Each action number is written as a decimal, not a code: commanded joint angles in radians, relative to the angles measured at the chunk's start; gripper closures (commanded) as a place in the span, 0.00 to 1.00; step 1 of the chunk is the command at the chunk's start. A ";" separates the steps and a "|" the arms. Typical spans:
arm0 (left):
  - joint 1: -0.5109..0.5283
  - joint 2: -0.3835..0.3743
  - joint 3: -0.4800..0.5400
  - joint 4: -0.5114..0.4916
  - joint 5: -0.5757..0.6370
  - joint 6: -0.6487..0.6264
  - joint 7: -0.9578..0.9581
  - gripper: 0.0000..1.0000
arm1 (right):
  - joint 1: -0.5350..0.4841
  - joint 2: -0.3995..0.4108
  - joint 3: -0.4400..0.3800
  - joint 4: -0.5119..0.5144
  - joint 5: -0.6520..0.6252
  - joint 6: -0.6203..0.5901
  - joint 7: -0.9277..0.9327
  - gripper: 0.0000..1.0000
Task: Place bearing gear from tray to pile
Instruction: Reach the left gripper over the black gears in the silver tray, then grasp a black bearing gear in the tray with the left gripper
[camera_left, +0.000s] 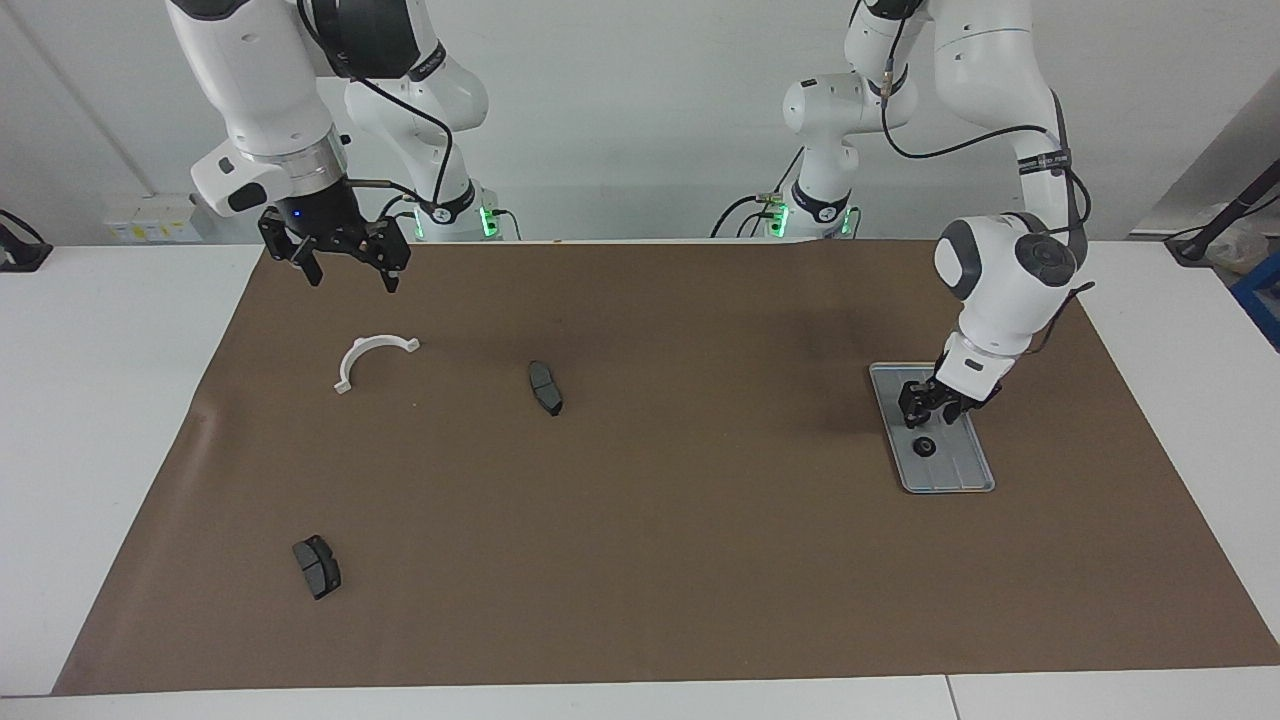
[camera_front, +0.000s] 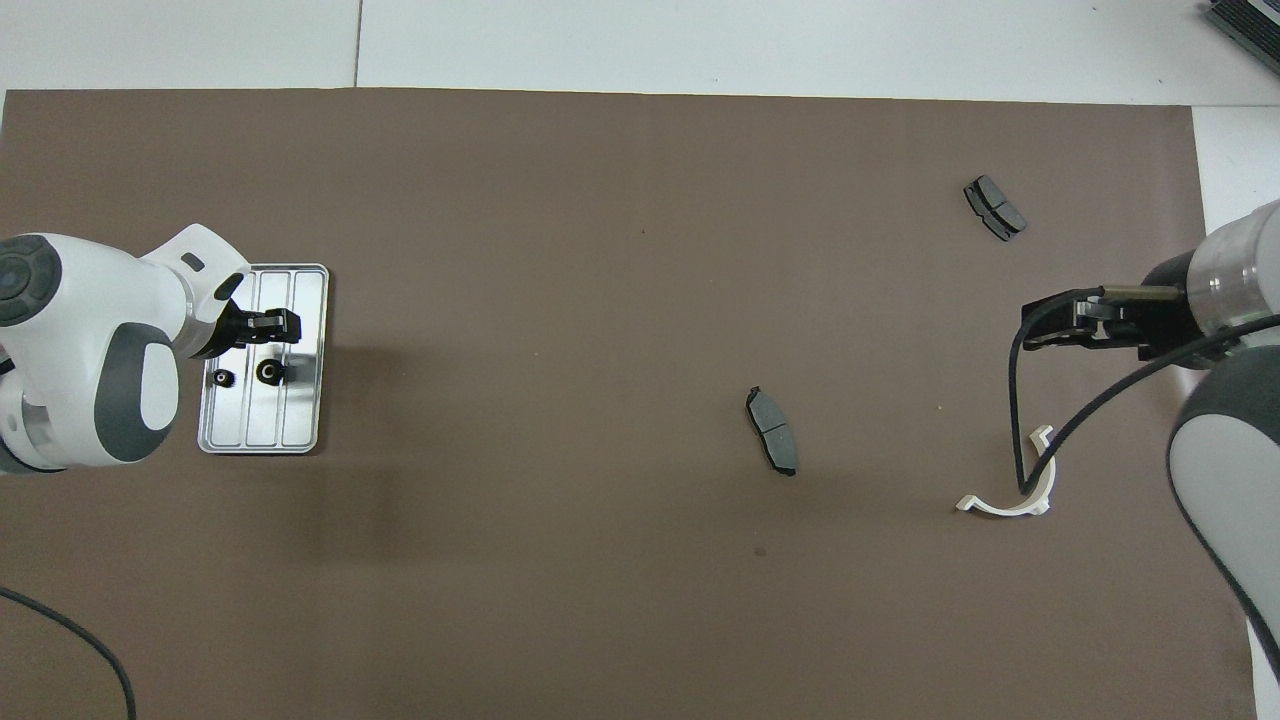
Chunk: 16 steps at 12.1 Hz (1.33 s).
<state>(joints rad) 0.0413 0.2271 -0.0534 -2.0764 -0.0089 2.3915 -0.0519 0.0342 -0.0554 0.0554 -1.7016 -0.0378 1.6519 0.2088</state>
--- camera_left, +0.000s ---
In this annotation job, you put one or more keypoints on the white curved plastic bracket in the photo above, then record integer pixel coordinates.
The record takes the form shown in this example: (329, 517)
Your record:
(352, 356)

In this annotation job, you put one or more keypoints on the black stand leg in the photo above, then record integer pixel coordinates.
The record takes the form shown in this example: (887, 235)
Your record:
(1230, 215)

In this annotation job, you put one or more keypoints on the black clamp mount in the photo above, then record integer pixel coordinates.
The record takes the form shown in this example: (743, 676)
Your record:
(20, 255)

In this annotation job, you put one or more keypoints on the dark grey brake pad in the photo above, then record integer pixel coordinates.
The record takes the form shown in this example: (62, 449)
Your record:
(318, 568)
(545, 388)

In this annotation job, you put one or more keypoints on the white wall socket box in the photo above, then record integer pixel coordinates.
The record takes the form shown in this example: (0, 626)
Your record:
(150, 215)

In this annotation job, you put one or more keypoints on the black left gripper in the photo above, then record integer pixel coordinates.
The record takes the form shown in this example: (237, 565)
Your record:
(945, 390)

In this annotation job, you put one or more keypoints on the silver metal tray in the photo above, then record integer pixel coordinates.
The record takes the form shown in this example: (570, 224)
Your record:
(960, 470)

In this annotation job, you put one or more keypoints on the clear plastic bag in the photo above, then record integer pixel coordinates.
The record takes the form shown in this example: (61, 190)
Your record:
(1240, 245)

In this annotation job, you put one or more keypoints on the black bearing gear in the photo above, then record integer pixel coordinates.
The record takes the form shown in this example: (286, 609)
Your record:
(924, 446)

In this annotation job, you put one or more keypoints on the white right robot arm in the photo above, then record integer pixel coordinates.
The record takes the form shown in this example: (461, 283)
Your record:
(260, 80)

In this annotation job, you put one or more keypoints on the brown paper table mat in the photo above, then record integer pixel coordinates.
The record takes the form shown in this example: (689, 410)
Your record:
(640, 560)

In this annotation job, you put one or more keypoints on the blue crate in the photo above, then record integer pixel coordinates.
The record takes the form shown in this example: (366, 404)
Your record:
(1262, 295)

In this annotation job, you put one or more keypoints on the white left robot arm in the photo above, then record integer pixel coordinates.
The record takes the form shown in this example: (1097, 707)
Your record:
(1000, 270)

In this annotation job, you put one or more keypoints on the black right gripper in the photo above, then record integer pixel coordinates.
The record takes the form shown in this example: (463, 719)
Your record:
(325, 215)

